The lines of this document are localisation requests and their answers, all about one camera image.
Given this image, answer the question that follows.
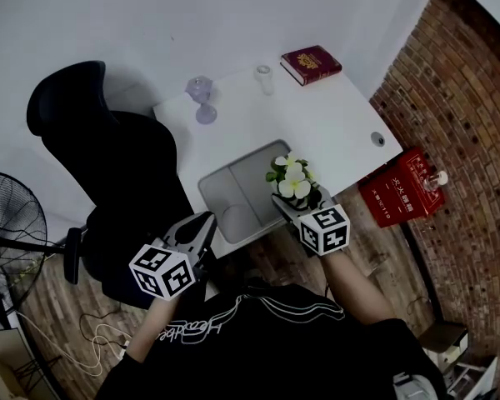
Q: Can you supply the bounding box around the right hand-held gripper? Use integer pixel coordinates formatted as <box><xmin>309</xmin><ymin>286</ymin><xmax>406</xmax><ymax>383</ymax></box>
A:
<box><xmin>271</xmin><ymin>185</ymin><xmax>352</xmax><ymax>259</ymax></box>

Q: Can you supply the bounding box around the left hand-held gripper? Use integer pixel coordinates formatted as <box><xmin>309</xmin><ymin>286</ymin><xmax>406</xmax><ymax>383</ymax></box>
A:
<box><xmin>128</xmin><ymin>211</ymin><xmax>218</xmax><ymax>301</ymax></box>

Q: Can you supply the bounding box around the white artificial flower bunch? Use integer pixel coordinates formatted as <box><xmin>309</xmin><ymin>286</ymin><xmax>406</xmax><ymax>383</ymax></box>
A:
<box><xmin>265</xmin><ymin>152</ymin><xmax>322</xmax><ymax>213</ymax></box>

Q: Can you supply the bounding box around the grey tray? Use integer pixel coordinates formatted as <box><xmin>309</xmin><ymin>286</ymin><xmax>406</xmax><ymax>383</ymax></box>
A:
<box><xmin>197</xmin><ymin>138</ymin><xmax>302</xmax><ymax>246</ymax></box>

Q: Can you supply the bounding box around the person's right forearm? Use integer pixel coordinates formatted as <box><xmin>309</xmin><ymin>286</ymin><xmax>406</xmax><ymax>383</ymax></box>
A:
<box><xmin>319</xmin><ymin>250</ymin><xmax>398</xmax><ymax>329</ymax></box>

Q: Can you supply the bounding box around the person's left forearm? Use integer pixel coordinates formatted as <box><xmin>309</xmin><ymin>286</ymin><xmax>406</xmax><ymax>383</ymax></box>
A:
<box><xmin>123</xmin><ymin>296</ymin><xmax>183</xmax><ymax>362</ymax></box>

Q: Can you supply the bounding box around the white desk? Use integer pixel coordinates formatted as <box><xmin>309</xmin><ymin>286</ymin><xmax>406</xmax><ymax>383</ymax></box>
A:
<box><xmin>152</xmin><ymin>67</ymin><xmax>404</xmax><ymax>260</ymax></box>

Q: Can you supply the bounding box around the red fire equipment box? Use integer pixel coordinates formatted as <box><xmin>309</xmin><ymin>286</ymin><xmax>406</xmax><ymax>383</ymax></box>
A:
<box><xmin>357</xmin><ymin>147</ymin><xmax>447</xmax><ymax>229</ymax></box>

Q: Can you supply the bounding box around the black mesh office chair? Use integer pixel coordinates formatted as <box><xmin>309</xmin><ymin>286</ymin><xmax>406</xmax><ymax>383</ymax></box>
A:
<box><xmin>26</xmin><ymin>60</ymin><xmax>202</xmax><ymax>308</ymax></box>

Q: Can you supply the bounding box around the clear bottle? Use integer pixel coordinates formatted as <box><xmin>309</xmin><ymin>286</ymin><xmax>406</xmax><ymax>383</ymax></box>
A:
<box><xmin>422</xmin><ymin>169</ymin><xmax>449</xmax><ymax>193</ymax></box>

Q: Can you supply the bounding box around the dark red book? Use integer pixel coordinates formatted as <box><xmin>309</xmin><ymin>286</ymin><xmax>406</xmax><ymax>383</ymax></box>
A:
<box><xmin>279</xmin><ymin>44</ymin><xmax>343</xmax><ymax>88</ymax></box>

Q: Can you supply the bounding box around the person's black printed shirt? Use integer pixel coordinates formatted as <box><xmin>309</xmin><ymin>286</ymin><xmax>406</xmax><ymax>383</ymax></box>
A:
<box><xmin>94</xmin><ymin>280</ymin><xmax>448</xmax><ymax>400</ymax></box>

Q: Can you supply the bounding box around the black floor fan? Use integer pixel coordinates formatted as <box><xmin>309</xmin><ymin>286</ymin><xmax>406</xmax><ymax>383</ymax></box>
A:
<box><xmin>0</xmin><ymin>168</ymin><xmax>68</xmax><ymax>331</ymax></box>

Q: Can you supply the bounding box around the black floor cable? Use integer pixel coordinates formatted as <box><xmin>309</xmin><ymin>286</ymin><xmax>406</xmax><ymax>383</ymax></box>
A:
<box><xmin>80</xmin><ymin>312</ymin><xmax>127</xmax><ymax>349</ymax></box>

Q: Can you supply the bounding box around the white floor cable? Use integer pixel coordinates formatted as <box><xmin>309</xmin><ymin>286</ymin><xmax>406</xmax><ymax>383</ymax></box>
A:
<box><xmin>16</xmin><ymin>309</ymin><xmax>131</xmax><ymax>378</ymax></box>

